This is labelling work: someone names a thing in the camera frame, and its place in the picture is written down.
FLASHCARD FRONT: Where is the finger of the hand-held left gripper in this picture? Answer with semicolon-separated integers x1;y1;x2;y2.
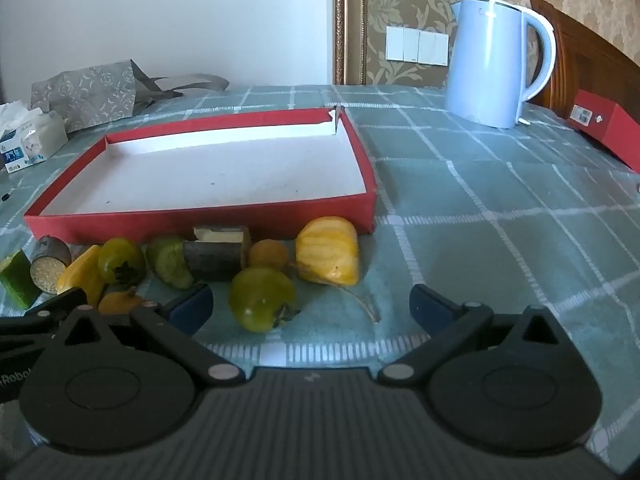
0;287;88;333

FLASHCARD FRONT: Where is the red cardboard tray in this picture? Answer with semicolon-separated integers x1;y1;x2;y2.
24;106;377;246

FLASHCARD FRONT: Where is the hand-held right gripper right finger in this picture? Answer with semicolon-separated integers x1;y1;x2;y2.
377;284;576;387

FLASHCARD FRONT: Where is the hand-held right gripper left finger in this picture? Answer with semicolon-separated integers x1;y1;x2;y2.
39;282;247;387

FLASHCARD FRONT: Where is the dark green cucumber piece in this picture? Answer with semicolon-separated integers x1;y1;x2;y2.
145;235;195;291

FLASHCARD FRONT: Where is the orange tangerine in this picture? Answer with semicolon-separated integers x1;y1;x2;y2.
97;287;147;316

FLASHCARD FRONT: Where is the grey patterned gift bag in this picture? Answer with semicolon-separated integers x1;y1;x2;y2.
31;60;231;134

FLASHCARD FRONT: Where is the light blue electric kettle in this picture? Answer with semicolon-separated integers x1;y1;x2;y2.
444;0;557;130

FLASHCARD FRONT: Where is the bright green cucumber piece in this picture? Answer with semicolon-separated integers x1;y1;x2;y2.
0;249;40;311

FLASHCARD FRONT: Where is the white tissue pack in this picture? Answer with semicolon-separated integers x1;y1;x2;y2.
0;100;69;175

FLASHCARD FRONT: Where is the green checked tablecloth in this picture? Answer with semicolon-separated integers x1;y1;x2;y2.
0;84;640;480

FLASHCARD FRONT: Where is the yellow ridged fruit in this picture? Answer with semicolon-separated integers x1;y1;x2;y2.
295;216;361;286

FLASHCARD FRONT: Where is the white wall switch panel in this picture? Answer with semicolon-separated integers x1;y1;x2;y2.
386;26;450;67

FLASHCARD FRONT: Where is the tan round fruit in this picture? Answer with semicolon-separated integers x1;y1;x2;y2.
248;239;291;272

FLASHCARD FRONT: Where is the green persimmon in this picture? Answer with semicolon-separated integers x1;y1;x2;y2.
229;266;301;333
97;237;147;284

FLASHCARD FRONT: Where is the red box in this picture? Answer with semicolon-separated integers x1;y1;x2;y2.
569;89;640;174

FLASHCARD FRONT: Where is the yellow pepper piece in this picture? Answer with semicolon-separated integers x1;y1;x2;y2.
56;244;107;307

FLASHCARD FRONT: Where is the gold wall frame moulding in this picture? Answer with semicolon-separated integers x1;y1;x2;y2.
332;0;486;86

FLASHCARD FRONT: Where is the wooden headboard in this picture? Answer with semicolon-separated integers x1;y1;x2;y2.
529;0;640;127

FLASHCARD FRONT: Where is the dark sugarcane piece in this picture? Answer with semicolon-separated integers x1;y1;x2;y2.
182;225;252;282
29;235;74;294

